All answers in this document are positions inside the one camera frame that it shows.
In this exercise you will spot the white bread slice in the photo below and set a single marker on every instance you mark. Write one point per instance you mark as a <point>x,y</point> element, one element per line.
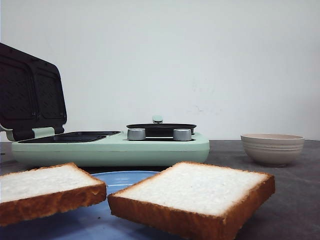
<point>45,191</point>
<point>195,201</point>

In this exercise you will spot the beige ribbed ceramic bowl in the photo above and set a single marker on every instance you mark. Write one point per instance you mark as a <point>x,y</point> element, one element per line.
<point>275,150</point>

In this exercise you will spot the breakfast maker hinged lid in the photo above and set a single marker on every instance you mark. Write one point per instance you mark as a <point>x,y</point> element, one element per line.
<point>31,95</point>

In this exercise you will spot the mint green breakfast maker base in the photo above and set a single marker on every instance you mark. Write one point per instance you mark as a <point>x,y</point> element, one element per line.
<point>109,149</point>

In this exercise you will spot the black round frying pan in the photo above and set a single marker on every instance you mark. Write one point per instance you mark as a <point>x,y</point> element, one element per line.
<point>159,129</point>

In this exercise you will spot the right silver control knob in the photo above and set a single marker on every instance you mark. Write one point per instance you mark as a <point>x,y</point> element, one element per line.
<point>182,134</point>

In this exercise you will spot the silver control knob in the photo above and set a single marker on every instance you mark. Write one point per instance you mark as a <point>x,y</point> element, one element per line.
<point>136,134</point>
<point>182,134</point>

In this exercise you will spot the left silver control knob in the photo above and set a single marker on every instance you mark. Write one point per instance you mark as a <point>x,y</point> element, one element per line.
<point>136,134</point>

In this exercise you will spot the blue round plate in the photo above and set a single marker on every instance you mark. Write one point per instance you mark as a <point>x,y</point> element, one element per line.
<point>85,223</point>

